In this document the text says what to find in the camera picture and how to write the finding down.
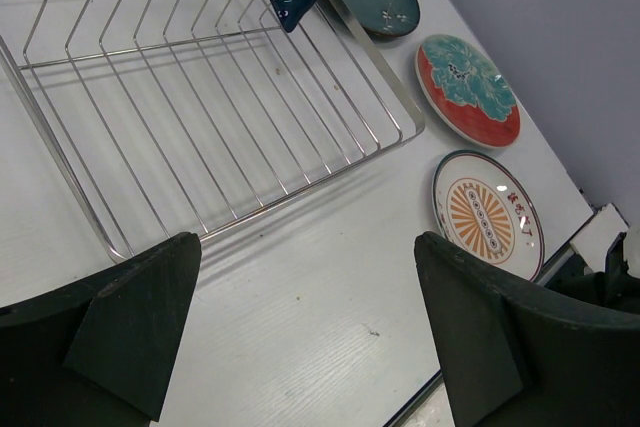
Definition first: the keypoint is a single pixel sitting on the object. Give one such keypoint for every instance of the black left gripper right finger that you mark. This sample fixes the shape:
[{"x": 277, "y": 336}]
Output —
[{"x": 514, "y": 353}]

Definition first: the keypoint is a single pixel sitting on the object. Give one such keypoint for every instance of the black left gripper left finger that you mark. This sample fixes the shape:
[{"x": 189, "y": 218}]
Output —
[{"x": 100, "y": 351}]

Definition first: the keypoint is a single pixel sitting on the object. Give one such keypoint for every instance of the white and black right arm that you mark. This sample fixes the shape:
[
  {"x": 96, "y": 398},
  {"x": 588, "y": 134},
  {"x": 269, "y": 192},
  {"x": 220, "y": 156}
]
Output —
[{"x": 600, "y": 266}]

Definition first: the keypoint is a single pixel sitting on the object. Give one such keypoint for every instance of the red plate with turquoise flower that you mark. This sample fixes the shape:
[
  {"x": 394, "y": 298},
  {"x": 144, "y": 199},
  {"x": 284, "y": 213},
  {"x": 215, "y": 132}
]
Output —
[{"x": 467, "y": 91}]

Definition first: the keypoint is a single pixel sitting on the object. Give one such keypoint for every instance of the silver wire dish rack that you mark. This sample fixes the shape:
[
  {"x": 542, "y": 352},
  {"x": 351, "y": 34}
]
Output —
[{"x": 166, "y": 116}]

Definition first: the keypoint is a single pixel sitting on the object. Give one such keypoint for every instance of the white plate with orange sunburst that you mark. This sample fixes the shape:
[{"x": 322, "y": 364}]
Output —
[{"x": 483, "y": 209}]

